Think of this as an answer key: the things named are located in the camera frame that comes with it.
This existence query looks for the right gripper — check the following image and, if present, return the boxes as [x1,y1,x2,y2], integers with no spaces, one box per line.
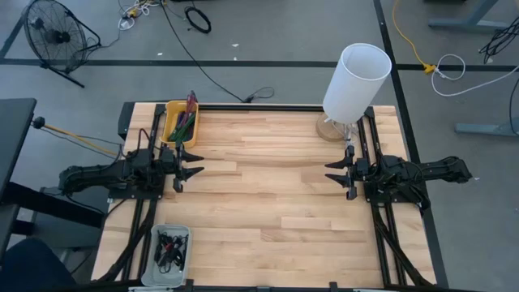
[324,145,371,201]

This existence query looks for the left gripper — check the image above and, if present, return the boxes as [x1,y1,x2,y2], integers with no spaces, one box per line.
[159,141,205,194]

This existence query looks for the magenta braided cable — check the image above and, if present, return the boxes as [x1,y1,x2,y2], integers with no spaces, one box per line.
[184,90,199,127]

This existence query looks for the black cable with red tie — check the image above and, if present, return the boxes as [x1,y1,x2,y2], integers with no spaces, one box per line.
[160,233,182,264]

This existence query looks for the yellow plastic bin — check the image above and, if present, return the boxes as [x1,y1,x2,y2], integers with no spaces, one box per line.
[160,100,200,149]

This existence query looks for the white shade table lamp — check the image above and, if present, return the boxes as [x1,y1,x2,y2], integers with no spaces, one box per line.
[315,42,393,143]

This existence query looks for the light grey plastic bin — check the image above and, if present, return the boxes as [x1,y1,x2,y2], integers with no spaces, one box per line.
[140,224,192,289]

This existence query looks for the grey desk foot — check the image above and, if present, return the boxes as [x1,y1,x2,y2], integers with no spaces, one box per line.
[453,121,519,138]

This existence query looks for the black desk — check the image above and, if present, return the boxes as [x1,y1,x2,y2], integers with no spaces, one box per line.
[0,97,105,260]

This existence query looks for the black floor fan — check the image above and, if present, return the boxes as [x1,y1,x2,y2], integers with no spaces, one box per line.
[22,0,102,89]

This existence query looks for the grey desk legs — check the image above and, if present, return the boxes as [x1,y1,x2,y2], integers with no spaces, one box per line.
[427,0,519,34]

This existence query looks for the mesh office chair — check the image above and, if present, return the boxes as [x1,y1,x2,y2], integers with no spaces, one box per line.
[0,237,78,292]

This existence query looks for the white lamp cable bundle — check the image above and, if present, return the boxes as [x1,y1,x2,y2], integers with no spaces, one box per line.
[342,120,361,149]

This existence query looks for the long black floor cable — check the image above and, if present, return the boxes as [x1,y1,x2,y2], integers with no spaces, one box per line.
[159,0,276,104]

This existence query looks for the black aluminium table frame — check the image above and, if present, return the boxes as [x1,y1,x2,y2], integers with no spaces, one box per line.
[91,101,450,292]

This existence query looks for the yellow extension cord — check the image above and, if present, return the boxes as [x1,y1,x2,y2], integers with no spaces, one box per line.
[391,0,438,75]

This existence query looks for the white floor cable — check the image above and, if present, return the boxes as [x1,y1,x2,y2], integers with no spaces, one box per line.
[430,53,519,98]

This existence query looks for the black coiled floor cable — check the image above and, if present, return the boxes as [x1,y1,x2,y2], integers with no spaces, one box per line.
[184,6,212,35]

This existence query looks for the black knob with yellow cable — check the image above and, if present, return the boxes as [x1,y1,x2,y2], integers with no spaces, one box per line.
[31,116,122,157]

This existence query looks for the thin black floor cable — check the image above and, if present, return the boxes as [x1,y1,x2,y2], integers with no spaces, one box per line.
[508,75,519,137]

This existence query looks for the black cable tangle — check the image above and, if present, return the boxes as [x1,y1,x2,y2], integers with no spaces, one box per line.
[478,18,519,65]

